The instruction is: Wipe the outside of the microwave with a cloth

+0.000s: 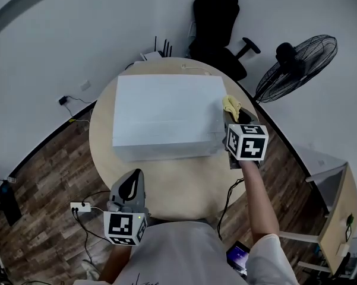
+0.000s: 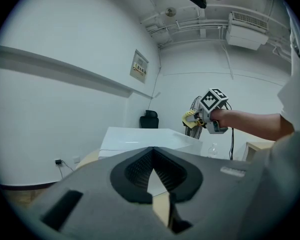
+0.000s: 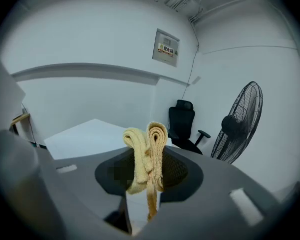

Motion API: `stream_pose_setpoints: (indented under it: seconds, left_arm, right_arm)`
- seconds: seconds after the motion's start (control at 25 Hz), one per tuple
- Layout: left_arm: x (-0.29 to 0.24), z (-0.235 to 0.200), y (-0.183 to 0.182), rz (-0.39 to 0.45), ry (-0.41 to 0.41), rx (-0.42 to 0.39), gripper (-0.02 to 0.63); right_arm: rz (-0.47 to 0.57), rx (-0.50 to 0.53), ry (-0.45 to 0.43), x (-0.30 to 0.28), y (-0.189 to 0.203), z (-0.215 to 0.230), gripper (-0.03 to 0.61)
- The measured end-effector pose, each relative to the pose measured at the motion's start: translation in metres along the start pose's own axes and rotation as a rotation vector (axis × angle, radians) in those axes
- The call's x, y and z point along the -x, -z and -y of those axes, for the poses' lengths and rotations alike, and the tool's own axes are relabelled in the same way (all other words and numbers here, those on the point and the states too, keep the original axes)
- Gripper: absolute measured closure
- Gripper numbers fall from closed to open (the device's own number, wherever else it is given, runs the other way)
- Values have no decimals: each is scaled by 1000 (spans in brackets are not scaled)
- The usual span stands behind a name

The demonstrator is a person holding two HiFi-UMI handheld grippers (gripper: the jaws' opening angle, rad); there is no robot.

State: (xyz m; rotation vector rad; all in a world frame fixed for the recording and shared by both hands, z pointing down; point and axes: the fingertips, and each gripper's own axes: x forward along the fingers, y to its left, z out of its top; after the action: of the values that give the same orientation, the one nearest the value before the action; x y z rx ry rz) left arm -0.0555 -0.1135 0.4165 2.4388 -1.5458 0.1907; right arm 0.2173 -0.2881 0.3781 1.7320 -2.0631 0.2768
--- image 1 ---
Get black office chair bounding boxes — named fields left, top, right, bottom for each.
left=187, top=0, right=261, bottom=81

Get black floor fan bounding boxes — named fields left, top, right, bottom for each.
left=254, top=34, right=339, bottom=104

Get black desk charger cable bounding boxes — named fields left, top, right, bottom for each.
left=345, top=213, right=355, bottom=243

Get black tablet with lit screen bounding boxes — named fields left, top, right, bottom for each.
left=226, top=240, right=251, bottom=271

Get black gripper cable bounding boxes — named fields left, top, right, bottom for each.
left=216, top=177, right=245, bottom=240

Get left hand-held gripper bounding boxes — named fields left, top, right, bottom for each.
left=103, top=168, right=151, bottom=246

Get person's right forearm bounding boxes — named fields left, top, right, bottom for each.
left=239, top=159, right=280, bottom=243

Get person's white shirt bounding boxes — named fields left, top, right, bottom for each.
left=74, top=220, right=299, bottom=285

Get black adapter cable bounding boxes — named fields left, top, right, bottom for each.
left=64, top=96, right=93, bottom=121

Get wooden desk with white frame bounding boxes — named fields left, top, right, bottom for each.
left=279, top=159, right=357, bottom=278

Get black flat panel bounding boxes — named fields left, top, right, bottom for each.
left=0, top=185, right=22, bottom=227

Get white power strip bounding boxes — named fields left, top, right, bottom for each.
left=70, top=201, right=92, bottom=213

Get white power cord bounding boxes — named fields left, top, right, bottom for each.
left=181, top=63, right=212, bottom=76

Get white router with black antennas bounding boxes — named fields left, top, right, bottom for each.
left=140, top=36, right=173, bottom=62

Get person's white shoe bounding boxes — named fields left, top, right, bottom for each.
left=81, top=259, right=100, bottom=281

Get yellow cloth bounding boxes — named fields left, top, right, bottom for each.
left=222, top=95, right=242, bottom=121

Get black floor cables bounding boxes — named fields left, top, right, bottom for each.
left=72, top=190, right=113, bottom=264

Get large white box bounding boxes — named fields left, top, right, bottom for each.
left=112, top=74, right=228, bottom=163

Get person's left forearm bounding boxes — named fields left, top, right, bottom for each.
left=98, top=243, right=136, bottom=283

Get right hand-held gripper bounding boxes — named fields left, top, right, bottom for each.
left=222, top=107, right=270, bottom=171

